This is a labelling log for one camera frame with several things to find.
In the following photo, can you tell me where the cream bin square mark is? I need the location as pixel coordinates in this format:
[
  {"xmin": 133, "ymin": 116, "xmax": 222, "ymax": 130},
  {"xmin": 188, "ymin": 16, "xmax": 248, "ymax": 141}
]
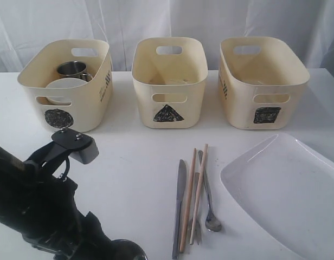
[{"xmin": 218, "ymin": 36, "xmax": 310, "ymax": 130}]

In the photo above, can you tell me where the wooden chopstick right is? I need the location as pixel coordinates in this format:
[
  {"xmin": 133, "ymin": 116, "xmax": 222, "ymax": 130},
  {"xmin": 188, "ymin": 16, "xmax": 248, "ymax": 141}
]
[{"xmin": 189, "ymin": 144, "xmax": 208, "ymax": 245}]

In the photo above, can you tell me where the wooden chopstick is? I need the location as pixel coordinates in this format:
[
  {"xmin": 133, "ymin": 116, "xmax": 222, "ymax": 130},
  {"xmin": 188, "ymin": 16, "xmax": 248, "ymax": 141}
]
[
  {"xmin": 189, "ymin": 144, "xmax": 208, "ymax": 245},
  {"xmin": 179, "ymin": 148, "xmax": 197, "ymax": 253}
]

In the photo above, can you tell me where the cream bin circle mark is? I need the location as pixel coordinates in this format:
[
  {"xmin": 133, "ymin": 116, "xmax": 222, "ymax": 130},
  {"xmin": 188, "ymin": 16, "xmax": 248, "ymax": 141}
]
[{"xmin": 17, "ymin": 40, "xmax": 113, "ymax": 132}]

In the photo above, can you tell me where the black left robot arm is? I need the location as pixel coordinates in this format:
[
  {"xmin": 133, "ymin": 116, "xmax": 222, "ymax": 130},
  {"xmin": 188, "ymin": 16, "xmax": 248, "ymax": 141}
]
[{"xmin": 0, "ymin": 147, "xmax": 114, "ymax": 259}]

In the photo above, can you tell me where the white square plate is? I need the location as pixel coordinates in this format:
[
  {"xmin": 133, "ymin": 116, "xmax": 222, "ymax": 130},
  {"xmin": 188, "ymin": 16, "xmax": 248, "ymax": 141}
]
[{"xmin": 220, "ymin": 133, "xmax": 334, "ymax": 259}]

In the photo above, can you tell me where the small steel cup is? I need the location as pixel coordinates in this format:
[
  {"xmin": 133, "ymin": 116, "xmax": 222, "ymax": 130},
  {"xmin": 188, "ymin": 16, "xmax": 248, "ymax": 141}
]
[{"xmin": 112, "ymin": 239, "xmax": 148, "ymax": 260}]

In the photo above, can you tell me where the steel spoon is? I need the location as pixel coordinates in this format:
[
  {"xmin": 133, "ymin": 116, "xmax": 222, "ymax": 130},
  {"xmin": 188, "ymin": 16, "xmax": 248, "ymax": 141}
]
[{"xmin": 203, "ymin": 166, "xmax": 222, "ymax": 232}]

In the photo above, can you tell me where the cream bin triangle mark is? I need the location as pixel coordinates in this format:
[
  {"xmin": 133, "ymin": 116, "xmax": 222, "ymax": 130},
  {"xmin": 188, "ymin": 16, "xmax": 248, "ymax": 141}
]
[{"xmin": 131, "ymin": 37, "xmax": 208, "ymax": 128}]

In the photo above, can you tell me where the wooden chopstick left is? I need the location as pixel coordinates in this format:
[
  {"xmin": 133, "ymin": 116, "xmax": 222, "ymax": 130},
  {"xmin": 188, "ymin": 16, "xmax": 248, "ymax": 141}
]
[{"xmin": 179, "ymin": 148, "xmax": 197, "ymax": 253}]

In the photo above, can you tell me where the white plastic bowl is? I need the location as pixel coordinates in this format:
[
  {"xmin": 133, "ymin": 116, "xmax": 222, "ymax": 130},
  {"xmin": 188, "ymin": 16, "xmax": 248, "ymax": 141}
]
[{"xmin": 46, "ymin": 77, "xmax": 86, "ymax": 106}]

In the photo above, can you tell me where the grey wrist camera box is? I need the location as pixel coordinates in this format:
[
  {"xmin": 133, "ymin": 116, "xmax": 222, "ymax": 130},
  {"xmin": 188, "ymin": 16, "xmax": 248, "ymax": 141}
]
[{"xmin": 25, "ymin": 128, "xmax": 100, "ymax": 170}]

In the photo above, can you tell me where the steel mug in bin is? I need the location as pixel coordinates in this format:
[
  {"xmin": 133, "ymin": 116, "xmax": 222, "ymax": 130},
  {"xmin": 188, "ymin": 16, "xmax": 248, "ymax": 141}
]
[{"xmin": 56, "ymin": 61, "xmax": 93, "ymax": 82}]

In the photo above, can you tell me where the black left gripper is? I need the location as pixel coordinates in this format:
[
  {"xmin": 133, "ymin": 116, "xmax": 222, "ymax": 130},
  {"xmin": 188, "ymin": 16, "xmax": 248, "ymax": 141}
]
[{"xmin": 23, "ymin": 177, "xmax": 113, "ymax": 259}]

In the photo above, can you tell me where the white backdrop curtain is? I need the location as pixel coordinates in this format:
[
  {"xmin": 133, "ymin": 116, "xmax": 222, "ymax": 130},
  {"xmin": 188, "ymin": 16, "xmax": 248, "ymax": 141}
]
[{"xmin": 0, "ymin": 1, "xmax": 334, "ymax": 76}]

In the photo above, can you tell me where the steel fork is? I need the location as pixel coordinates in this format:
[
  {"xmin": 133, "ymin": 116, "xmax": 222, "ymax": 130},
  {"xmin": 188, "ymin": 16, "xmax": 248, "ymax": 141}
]
[{"xmin": 187, "ymin": 172, "xmax": 203, "ymax": 246}]

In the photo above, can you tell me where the steel table knife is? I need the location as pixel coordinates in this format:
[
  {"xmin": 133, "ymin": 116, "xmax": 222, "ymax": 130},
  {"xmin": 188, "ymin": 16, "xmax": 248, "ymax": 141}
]
[{"xmin": 172, "ymin": 159, "xmax": 187, "ymax": 259}]

